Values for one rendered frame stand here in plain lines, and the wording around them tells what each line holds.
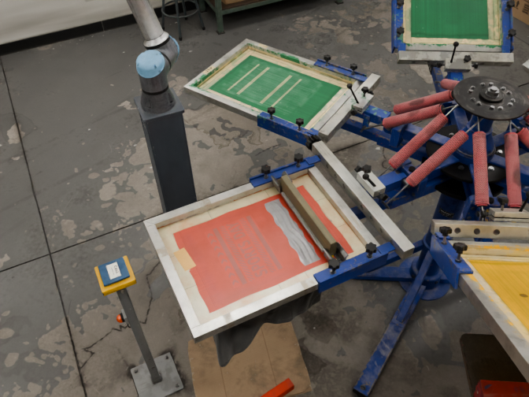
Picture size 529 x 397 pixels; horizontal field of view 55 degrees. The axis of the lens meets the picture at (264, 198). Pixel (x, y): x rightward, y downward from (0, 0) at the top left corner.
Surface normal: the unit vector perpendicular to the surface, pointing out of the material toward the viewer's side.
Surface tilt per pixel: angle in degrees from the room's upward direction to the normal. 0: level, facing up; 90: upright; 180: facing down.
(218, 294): 0
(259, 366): 0
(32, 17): 90
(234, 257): 0
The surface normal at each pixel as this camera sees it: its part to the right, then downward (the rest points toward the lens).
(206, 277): -0.01, -0.68
